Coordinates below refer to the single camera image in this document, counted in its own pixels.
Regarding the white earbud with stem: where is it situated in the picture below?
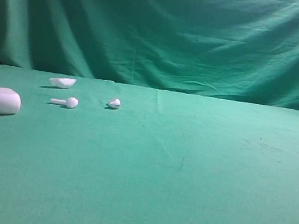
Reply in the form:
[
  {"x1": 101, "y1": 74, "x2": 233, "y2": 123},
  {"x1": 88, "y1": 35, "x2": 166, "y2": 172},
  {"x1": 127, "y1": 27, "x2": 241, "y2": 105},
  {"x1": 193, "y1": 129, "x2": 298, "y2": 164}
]
[{"x1": 50, "y1": 97, "x2": 79, "y2": 109}]

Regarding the green backdrop cloth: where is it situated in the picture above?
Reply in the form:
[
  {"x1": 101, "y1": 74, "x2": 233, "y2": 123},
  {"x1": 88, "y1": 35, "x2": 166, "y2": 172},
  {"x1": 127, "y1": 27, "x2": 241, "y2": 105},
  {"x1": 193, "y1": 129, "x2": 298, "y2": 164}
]
[{"x1": 0, "y1": 0, "x2": 299, "y2": 110}]

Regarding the green table cloth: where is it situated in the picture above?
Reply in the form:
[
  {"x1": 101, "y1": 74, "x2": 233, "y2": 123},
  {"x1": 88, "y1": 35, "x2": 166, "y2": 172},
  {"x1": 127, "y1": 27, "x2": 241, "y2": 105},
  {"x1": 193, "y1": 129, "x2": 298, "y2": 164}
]
[{"x1": 0, "y1": 65, "x2": 299, "y2": 224}]

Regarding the white earbud case lid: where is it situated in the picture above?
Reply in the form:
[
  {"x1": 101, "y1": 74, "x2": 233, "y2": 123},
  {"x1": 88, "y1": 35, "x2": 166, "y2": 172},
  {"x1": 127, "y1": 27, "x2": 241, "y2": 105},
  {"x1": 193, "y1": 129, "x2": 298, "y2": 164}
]
[{"x1": 49, "y1": 77, "x2": 76, "y2": 89}]

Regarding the small white earbud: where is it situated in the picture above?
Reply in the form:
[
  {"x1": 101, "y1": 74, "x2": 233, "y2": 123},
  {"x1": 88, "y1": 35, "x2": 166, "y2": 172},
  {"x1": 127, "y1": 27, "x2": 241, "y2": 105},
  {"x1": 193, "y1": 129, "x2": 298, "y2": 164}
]
[{"x1": 107, "y1": 99, "x2": 121, "y2": 109}]

